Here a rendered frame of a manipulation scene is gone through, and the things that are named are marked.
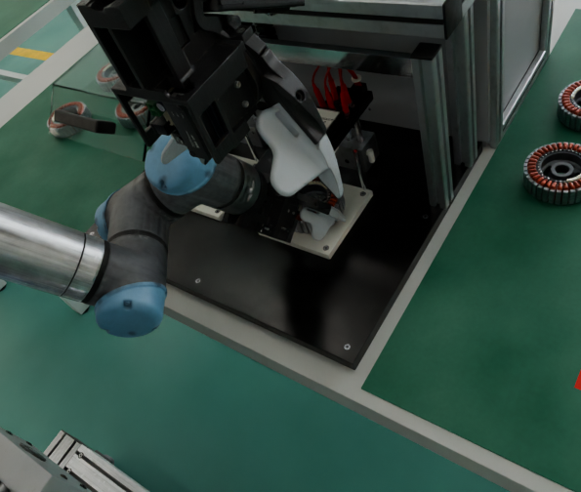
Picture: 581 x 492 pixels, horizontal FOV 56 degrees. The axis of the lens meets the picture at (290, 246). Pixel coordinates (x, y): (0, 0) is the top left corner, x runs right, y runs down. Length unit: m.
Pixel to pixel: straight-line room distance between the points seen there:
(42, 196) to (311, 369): 0.82
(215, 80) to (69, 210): 0.97
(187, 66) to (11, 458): 0.45
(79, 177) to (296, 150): 1.01
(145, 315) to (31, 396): 1.53
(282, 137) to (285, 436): 1.30
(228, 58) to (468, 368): 0.56
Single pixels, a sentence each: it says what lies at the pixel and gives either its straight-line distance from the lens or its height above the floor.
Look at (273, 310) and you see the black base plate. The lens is 0.86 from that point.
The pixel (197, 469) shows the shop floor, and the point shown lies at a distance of 1.69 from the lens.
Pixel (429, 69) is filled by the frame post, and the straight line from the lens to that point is 0.75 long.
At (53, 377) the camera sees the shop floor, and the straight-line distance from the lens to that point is 2.12.
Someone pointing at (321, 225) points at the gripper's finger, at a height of 0.82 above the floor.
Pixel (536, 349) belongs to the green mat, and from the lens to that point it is 0.81.
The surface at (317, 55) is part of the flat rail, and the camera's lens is 0.84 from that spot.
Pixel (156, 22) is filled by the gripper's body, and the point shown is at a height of 1.33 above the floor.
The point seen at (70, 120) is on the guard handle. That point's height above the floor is 1.06.
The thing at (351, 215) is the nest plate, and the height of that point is 0.78.
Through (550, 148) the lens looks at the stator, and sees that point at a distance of 0.99.
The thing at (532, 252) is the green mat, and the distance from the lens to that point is 0.89.
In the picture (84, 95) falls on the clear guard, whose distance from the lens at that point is 0.94.
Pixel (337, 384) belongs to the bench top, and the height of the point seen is 0.75.
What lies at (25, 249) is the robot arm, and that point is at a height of 1.12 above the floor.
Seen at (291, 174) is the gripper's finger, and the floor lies 1.20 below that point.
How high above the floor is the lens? 1.46
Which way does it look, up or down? 48 degrees down
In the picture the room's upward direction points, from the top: 24 degrees counter-clockwise
